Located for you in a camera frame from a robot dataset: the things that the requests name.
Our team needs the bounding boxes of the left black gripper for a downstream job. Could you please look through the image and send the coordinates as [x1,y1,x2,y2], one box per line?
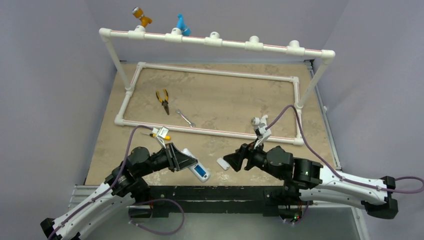
[137,142,198,177]

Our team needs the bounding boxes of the white battery compartment cover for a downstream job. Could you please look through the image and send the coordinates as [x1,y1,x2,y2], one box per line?
[216,157,231,171]

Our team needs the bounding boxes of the blue battery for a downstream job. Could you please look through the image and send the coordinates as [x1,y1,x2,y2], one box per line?
[194,164,206,178]

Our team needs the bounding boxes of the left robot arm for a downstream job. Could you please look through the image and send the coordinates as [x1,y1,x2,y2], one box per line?
[40,143,208,240]

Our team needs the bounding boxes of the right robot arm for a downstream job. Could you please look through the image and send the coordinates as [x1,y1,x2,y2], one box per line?
[223,143,399,220]

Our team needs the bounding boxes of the silver wrench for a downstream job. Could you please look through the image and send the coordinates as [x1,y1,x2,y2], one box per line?
[175,109,196,128]

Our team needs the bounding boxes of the white plastic faucet tap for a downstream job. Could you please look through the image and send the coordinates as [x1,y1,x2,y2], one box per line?
[251,114,269,127]

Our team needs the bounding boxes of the blue faucet nozzle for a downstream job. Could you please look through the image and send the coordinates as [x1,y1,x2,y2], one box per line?
[176,13,192,37]

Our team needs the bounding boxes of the orange faucet nozzle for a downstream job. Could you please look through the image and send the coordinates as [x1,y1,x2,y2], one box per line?
[132,7,153,28]

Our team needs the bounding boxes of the aluminium table frame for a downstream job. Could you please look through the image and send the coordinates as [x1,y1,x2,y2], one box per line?
[66,59,372,240]

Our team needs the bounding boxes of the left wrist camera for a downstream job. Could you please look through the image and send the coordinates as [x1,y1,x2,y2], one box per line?
[152,126,169,148]

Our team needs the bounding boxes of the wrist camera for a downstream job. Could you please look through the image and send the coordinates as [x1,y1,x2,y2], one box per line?
[152,126,169,148]
[253,123,272,149]

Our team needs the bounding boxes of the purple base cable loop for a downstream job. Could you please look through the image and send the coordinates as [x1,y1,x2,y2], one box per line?
[128,198,186,236]

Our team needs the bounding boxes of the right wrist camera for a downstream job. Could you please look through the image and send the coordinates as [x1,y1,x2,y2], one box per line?
[253,123,272,149]

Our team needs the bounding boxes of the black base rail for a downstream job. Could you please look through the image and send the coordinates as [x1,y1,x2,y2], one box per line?
[128,186,312,219]

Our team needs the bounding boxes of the yellow handled pliers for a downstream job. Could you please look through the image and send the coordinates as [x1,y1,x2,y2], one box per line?
[155,88,170,116]

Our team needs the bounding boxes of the white PVC pipe frame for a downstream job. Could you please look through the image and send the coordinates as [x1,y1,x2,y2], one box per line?
[99,25,336,126]

